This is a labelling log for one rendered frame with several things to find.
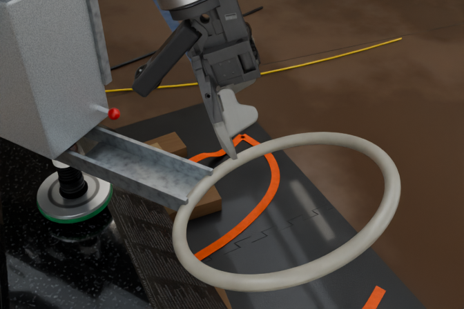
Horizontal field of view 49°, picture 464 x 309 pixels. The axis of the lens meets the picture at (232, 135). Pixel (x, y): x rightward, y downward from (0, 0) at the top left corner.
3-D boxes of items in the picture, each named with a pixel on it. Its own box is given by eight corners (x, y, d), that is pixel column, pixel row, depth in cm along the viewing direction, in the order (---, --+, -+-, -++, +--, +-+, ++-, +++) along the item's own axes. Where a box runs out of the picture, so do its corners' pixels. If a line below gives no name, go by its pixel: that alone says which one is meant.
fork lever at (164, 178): (-26, 137, 142) (-33, 123, 139) (26, 102, 155) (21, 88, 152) (178, 226, 115) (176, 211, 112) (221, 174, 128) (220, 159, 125)
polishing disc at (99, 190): (52, 165, 161) (52, 163, 160) (119, 170, 159) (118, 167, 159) (25, 216, 144) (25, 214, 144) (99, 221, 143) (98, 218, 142)
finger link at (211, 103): (220, 119, 63) (202, 54, 64) (208, 123, 63) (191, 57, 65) (228, 123, 68) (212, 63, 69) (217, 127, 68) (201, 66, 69)
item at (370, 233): (131, 272, 106) (125, 261, 104) (242, 139, 139) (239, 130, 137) (353, 321, 77) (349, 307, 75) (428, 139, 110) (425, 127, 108)
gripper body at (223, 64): (262, 82, 65) (231, -7, 60) (200, 102, 67) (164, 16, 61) (261, 61, 72) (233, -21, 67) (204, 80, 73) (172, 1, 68)
